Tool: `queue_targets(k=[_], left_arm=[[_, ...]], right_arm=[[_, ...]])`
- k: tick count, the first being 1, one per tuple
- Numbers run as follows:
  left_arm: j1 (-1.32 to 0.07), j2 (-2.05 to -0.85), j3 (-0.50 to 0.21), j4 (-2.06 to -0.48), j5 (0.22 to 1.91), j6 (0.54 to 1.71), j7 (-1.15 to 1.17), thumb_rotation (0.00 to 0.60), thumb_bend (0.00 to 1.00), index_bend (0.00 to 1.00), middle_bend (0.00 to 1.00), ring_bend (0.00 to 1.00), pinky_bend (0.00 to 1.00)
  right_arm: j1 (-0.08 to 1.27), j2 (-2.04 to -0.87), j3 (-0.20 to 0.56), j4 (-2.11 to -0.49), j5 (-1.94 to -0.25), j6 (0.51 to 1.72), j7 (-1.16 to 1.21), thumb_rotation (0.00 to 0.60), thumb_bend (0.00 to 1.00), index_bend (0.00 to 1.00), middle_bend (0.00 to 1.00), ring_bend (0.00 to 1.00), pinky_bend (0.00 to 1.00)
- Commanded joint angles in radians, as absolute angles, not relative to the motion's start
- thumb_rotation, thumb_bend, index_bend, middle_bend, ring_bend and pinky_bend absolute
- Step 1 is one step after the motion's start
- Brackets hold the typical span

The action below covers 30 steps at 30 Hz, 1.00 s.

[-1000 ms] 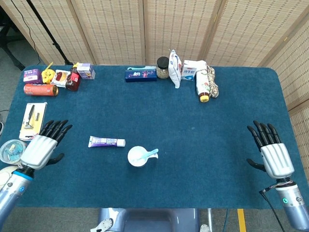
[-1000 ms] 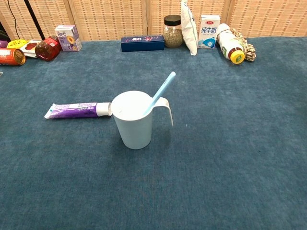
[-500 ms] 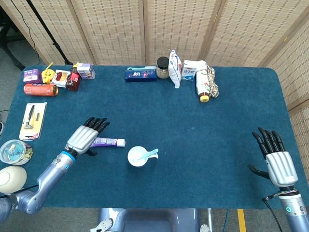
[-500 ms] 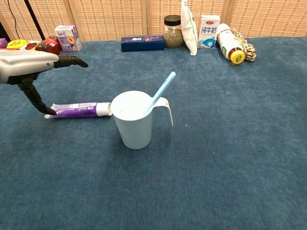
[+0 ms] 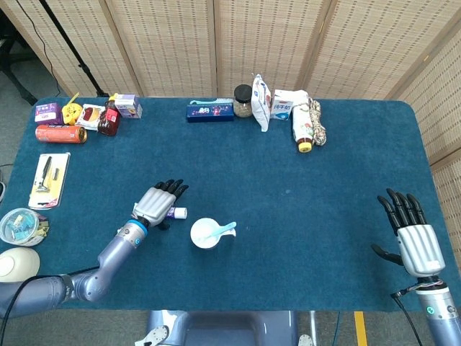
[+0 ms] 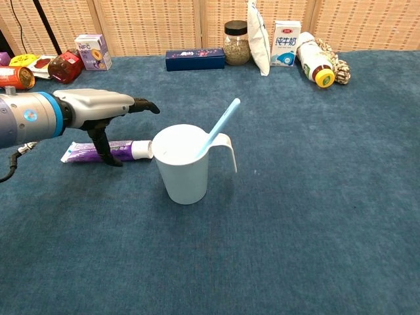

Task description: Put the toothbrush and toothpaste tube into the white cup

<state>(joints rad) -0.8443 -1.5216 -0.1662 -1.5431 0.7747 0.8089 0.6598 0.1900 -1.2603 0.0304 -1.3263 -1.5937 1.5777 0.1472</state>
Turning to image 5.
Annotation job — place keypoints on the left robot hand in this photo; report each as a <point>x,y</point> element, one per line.
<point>156,205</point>

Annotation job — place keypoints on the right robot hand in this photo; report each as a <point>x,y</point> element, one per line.
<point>421,245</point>

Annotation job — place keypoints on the purple white toothpaste tube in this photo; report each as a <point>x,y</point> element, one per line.
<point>180,212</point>

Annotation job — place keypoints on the light blue toothbrush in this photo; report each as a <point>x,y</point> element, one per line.
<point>225,227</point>

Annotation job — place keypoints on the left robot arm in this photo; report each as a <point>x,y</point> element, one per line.
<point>108,259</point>

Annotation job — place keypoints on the dark red juice bottle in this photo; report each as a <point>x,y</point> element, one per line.
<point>109,122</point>

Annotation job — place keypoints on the purple NFC juice carton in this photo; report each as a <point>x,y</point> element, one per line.
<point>129,106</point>

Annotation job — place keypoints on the navy blue rectangular box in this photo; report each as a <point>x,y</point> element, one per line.
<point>210,112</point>

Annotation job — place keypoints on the razor blister pack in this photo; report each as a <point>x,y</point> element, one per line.
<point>50,180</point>

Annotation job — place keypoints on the white packet red fruit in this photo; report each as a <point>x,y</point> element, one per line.
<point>90,115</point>

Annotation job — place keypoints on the teal brush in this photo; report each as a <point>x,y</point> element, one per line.
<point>205,101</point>

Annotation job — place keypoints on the blue table cloth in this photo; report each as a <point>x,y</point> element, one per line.
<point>270,173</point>

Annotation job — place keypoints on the orange drink can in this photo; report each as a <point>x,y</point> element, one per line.
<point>59,134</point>

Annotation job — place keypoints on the yellow round container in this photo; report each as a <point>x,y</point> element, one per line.
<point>69,112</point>

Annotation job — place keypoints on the glass jar black lid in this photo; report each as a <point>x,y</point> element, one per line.
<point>243,104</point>

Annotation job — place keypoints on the clear tub of clips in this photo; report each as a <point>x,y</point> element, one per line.
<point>19,227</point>

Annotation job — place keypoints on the small purple box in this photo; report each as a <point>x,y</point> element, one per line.
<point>47,113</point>

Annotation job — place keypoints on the white snack bag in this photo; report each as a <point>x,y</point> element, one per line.
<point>261,104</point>

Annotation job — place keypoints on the blue-grey robot torso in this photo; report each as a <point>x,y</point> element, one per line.
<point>234,329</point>

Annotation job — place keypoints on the cream egg-shaped object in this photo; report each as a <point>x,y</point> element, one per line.
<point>18,265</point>

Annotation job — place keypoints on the white blue milk carton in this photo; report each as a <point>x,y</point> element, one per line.
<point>281,106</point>

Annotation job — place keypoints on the bamboo folding screen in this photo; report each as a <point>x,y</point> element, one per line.
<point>173,43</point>

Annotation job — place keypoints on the white bottle yellow cap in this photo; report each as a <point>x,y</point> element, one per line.
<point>302,122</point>

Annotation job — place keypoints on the black tripod stand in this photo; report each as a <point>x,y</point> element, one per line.
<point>72,50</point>

